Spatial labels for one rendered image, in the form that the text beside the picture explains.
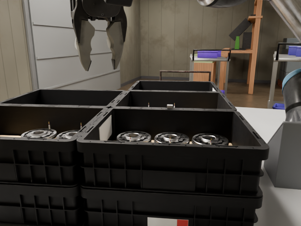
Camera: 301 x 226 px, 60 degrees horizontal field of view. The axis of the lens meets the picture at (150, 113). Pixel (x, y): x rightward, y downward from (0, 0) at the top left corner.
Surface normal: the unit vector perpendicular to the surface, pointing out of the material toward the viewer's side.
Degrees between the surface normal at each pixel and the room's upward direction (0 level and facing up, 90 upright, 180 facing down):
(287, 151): 90
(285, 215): 0
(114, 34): 93
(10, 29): 90
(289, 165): 90
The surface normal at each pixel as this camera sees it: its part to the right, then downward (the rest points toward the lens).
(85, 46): 0.52, 0.27
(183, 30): -0.26, 0.26
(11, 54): 0.96, 0.07
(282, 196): 0.00, -0.96
